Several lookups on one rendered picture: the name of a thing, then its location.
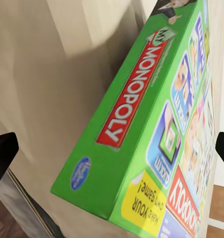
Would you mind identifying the board game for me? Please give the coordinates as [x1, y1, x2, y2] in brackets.
[49, 0, 217, 238]

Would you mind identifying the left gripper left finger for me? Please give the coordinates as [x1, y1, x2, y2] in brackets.
[0, 132, 19, 180]

